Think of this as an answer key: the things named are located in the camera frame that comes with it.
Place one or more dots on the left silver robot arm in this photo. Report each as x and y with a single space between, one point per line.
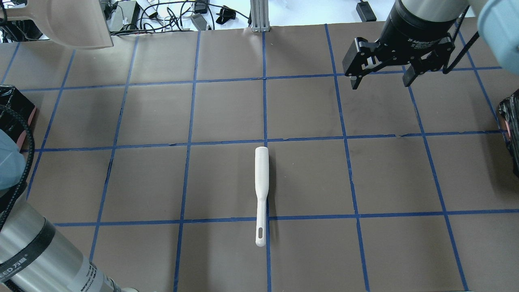
35 256

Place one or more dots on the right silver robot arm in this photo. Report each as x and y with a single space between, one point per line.
416 33

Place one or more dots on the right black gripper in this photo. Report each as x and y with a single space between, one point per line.
413 26

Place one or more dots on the grey power adapter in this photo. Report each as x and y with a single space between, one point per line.
199 22

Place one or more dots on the aluminium frame post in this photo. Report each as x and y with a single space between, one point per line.
259 20

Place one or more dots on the white plastic dustpan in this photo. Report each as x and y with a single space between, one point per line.
77 24

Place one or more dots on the white hand brush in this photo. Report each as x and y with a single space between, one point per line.
262 184

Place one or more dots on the black charger top right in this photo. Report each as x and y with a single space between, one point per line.
365 11

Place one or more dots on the black bin at left edge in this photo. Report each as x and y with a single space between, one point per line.
508 115

